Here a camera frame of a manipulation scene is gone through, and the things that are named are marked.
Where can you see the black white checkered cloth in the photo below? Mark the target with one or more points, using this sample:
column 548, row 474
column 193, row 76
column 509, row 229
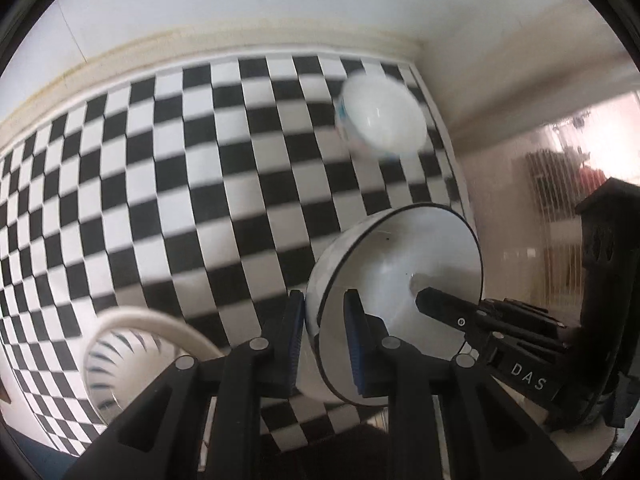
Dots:
column 200, row 185

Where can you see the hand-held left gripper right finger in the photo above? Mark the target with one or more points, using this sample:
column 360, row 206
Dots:
column 356, row 345

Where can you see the floral print white bowl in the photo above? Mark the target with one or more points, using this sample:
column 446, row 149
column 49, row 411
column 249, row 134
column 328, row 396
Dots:
column 382, row 115

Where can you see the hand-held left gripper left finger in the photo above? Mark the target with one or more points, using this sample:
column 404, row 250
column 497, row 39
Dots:
column 297, row 340

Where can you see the frosted glass sliding door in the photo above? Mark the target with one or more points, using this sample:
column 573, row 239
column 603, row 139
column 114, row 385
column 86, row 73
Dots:
column 550, row 170

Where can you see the striped rim white plate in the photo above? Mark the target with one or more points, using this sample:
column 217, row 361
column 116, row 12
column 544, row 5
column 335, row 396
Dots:
column 107, row 360

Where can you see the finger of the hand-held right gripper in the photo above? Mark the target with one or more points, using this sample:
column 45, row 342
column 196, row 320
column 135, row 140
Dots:
column 445, row 310

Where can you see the black rimmed white bowl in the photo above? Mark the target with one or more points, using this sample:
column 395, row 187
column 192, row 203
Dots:
column 400, row 250

